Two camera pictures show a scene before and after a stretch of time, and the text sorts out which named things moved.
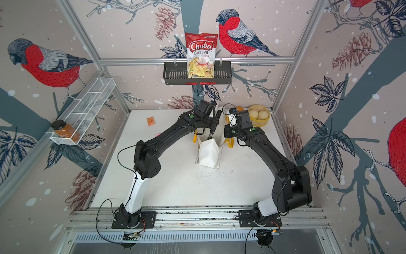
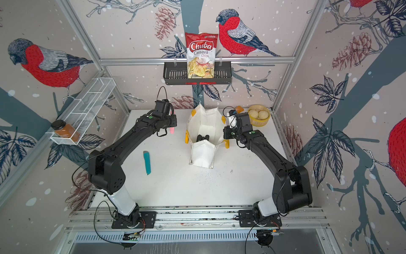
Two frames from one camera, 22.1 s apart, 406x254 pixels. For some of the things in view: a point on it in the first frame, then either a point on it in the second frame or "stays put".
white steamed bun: (263, 115) stays put
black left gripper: (215, 123) → (174, 120)
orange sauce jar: (64, 130) stays put
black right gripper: (227, 134) stays put
